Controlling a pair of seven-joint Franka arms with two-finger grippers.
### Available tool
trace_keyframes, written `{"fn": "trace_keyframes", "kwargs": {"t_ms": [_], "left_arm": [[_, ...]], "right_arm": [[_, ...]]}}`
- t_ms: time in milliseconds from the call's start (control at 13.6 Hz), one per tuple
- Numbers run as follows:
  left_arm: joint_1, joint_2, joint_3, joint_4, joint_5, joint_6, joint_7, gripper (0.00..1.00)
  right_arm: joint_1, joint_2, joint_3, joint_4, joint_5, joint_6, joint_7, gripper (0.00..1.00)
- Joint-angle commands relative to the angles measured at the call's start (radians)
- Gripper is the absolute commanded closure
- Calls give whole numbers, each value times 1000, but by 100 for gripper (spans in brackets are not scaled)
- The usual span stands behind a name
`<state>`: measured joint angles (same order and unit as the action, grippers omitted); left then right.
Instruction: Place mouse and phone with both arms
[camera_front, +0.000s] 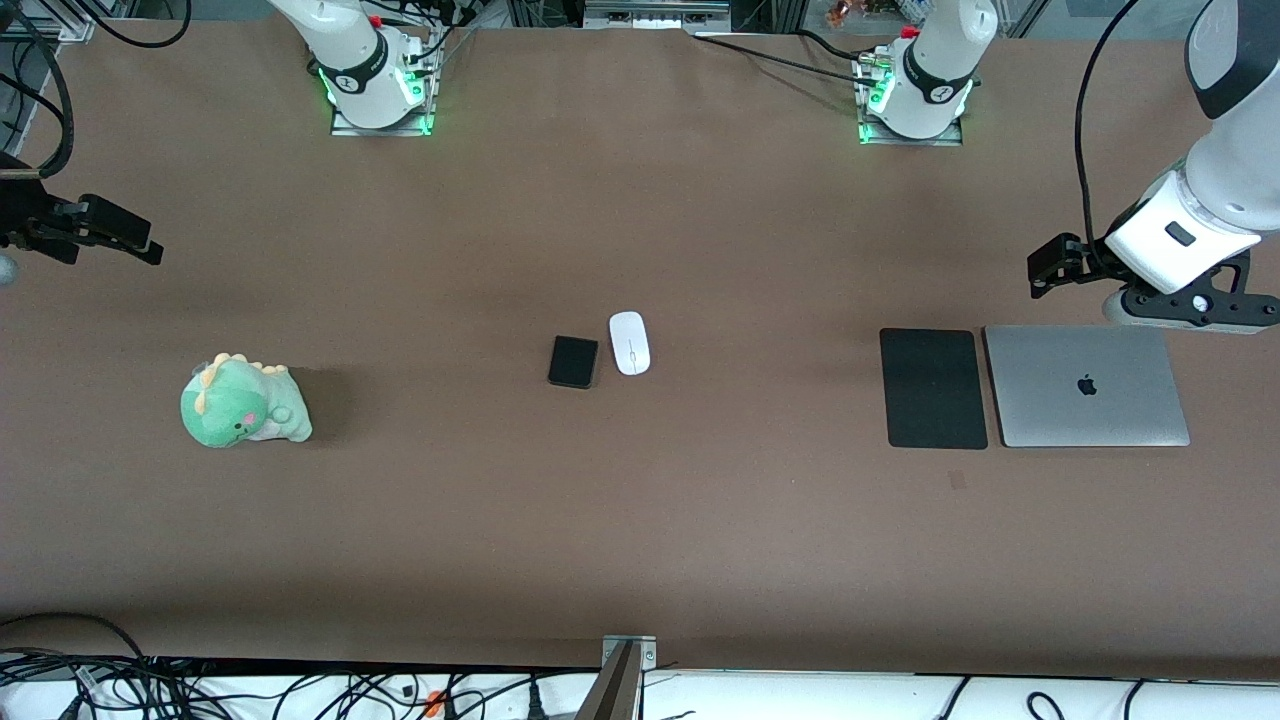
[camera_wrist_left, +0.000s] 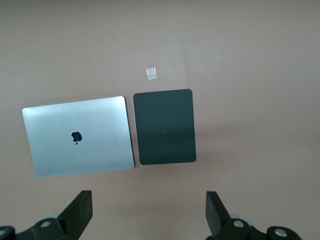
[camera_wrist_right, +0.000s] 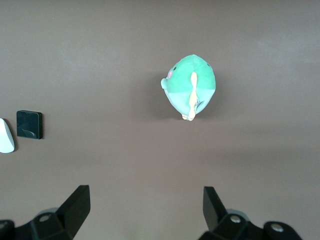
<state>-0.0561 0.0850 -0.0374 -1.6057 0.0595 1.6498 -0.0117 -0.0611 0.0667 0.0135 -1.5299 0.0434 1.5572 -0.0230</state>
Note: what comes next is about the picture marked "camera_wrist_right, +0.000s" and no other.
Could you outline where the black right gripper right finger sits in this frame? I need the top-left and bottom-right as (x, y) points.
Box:
(199, 186), (301, 240)

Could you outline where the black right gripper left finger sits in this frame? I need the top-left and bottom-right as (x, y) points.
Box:
(0, 184), (91, 240)

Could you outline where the black smartphone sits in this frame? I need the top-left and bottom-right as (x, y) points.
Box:
(16, 109), (43, 140)

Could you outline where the white computer mouse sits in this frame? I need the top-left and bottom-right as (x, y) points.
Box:
(0, 118), (16, 154)

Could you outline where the green dinosaur plush toy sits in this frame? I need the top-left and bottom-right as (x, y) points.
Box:
(159, 54), (217, 123)

